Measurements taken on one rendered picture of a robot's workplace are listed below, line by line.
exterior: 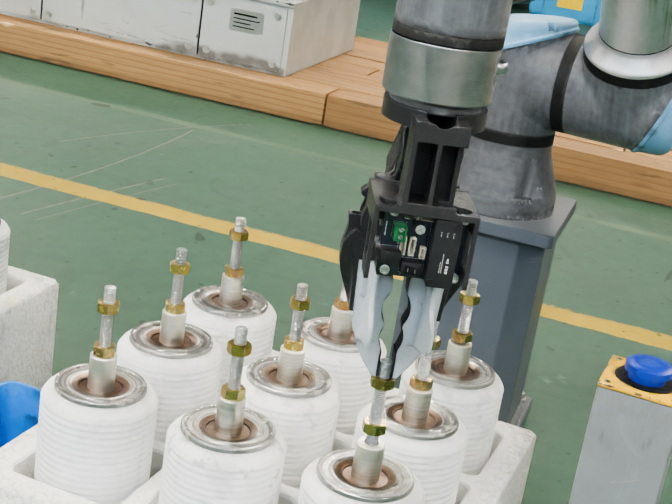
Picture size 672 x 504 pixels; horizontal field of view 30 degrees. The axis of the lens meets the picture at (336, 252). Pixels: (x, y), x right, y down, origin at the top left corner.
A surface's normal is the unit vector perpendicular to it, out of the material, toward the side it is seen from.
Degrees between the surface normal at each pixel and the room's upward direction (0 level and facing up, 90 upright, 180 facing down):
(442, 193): 90
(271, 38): 90
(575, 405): 0
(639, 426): 90
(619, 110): 120
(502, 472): 0
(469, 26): 90
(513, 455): 0
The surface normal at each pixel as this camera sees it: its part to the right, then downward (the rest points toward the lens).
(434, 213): 0.04, 0.35
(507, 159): -0.02, 0.03
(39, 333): 0.93, 0.25
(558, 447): 0.15, -0.93
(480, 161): -0.48, -0.09
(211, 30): -0.32, 0.27
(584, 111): -0.46, 0.48
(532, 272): 0.43, 0.36
